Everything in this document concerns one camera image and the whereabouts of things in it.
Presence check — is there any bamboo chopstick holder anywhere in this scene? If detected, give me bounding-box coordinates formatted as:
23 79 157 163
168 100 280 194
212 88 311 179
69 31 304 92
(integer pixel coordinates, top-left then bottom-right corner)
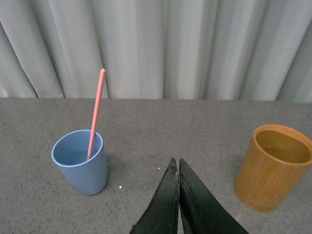
234 124 312 212

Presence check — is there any pink chopstick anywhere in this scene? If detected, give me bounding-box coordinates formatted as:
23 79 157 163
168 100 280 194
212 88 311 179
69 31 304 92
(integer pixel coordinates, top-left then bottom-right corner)
87 68 106 160

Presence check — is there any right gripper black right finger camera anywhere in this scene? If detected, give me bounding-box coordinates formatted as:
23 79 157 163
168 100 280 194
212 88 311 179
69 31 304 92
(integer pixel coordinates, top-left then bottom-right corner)
179 158 247 234

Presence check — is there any white curtain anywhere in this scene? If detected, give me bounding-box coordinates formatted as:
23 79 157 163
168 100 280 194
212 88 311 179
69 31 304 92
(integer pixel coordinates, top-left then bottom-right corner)
0 0 312 103

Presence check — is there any blue plastic cup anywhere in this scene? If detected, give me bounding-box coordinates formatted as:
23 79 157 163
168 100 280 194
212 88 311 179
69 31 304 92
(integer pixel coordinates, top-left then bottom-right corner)
51 130 108 195

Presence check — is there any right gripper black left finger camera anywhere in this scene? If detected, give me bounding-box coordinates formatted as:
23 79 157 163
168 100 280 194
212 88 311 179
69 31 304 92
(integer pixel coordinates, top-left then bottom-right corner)
130 158 179 234

